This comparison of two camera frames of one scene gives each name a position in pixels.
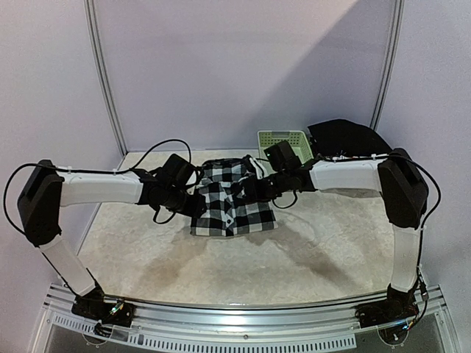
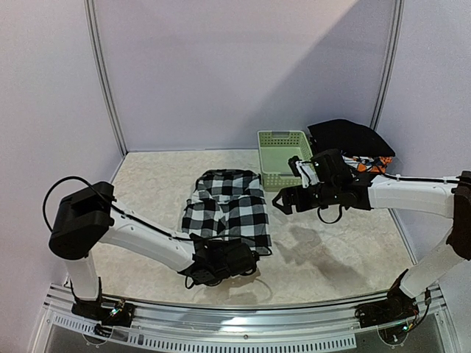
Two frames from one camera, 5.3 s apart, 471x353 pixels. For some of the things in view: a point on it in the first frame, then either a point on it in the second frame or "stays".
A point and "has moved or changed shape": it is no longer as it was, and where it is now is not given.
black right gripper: x=254 y=187 -> x=294 y=200
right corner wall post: x=391 y=62 stays
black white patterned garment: x=225 y=215 has moved or changed shape
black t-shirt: x=346 y=138 stays
